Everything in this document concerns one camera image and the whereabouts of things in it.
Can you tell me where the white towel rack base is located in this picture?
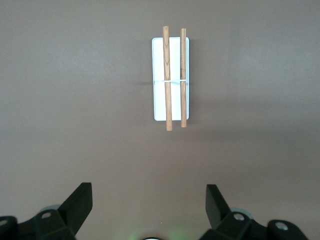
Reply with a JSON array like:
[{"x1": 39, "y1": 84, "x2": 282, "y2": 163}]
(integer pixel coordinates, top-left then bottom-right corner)
[{"x1": 151, "y1": 36, "x2": 191, "y2": 122}]

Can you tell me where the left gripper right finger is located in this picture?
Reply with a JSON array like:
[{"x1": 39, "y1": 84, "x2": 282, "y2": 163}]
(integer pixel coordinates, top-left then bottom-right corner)
[{"x1": 199, "y1": 184, "x2": 309, "y2": 240}]

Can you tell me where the brown table cover mat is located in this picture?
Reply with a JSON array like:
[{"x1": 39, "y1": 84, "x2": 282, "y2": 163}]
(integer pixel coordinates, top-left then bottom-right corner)
[{"x1": 0, "y1": 0, "x2": 320, "y2": 240}]

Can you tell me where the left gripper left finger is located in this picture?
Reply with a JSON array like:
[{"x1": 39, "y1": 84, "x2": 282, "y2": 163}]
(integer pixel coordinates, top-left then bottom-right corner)
[{"x1": 0, "y1": 182, "x2": 94, "y2": 240}]

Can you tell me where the wooden rack rod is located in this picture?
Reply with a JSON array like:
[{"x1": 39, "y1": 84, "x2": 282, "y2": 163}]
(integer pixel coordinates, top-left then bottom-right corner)
[
  {"x1": 179, "y1": 27, "x2": 188, "y2": 129},
  {"x1": 162, "y1": 25, "x2": 174, "y2": 132}
]

